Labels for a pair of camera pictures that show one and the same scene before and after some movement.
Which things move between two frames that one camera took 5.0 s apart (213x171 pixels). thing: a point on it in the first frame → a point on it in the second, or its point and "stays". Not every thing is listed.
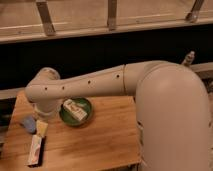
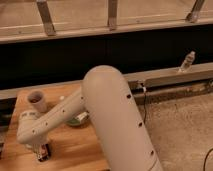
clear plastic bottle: [189, 58] stays
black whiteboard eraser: [37, 150] → [45, 152]
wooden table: [109, 141] stays
